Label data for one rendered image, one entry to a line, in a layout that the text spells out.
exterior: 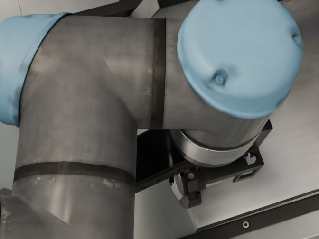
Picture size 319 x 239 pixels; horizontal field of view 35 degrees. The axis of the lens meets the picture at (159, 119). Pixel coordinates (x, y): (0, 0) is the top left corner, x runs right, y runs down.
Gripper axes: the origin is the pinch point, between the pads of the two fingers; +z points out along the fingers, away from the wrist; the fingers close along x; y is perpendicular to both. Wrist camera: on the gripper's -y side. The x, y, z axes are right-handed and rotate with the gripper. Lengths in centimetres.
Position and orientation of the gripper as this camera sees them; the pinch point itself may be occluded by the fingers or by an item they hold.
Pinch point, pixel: (173, 183)
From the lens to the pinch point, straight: 63.1
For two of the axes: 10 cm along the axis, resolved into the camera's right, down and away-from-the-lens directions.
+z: -0.4, 3.5, 9.4
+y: 9.5, -2.7, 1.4
